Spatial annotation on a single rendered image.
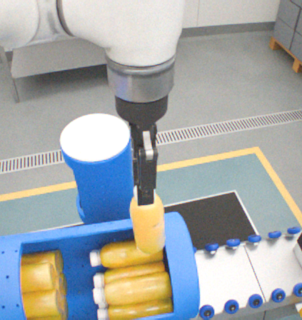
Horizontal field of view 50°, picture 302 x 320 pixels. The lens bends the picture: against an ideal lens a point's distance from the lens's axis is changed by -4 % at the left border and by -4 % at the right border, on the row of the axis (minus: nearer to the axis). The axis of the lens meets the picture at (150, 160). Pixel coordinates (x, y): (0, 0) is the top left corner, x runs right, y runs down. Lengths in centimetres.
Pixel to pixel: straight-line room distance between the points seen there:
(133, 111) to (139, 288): 51
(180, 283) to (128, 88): 50
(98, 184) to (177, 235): 61
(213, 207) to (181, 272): 146
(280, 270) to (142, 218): 64
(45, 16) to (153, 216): 41
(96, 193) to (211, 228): 96
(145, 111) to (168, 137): 241
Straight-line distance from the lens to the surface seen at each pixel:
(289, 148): 300
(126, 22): 37
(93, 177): 131
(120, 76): 41
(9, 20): 40
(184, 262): 78
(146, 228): 66
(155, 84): 42
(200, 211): 219
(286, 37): 425
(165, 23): 37
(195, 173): 259
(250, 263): 116
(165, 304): 90
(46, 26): 42
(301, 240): 113
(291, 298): 114
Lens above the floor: 192
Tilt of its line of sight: 46 degrees down
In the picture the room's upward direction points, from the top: straight up
